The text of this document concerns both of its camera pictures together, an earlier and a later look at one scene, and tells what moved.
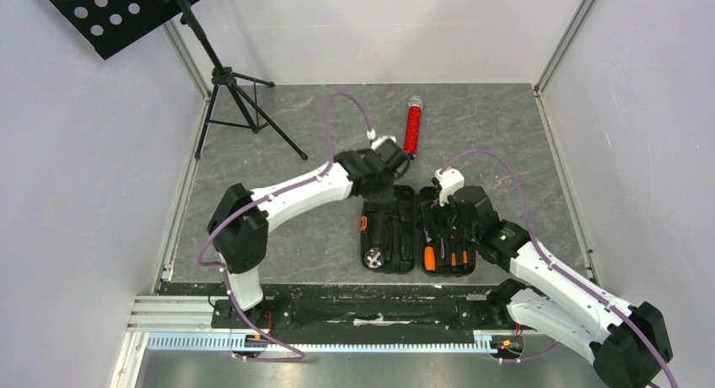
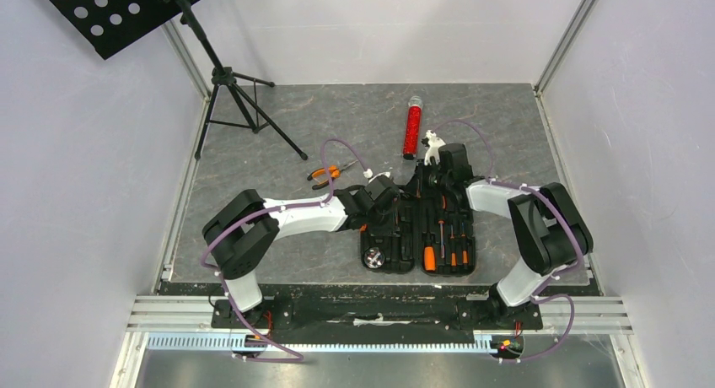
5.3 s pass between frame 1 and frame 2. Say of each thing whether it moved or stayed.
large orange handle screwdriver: stayed
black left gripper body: moved
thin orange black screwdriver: stayed
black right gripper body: moved
